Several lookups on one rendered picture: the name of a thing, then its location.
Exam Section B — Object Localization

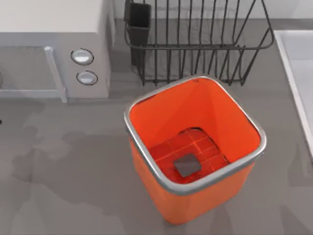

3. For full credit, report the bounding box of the grey square coaster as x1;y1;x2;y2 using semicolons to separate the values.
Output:
173;154;202;178

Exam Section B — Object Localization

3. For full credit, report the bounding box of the small microwave knob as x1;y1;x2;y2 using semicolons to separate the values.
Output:
76;70;99;86

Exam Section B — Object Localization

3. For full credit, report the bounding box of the orange square waste bin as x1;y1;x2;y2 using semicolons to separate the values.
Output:
123;75;268;226

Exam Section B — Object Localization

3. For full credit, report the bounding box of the large microwave knob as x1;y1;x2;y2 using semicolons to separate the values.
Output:
70;47;95;66

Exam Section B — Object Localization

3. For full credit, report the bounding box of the black cutlery holder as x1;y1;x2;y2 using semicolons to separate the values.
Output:
124;1;152;66

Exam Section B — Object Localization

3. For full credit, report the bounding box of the pale microwave oven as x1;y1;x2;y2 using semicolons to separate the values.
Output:
0;0;115;103

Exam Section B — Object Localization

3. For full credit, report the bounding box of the black wire dish rack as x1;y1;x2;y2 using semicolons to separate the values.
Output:
124;0;274;87

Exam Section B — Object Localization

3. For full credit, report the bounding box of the microwave door handle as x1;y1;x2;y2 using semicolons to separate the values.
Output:
44;46;68;103

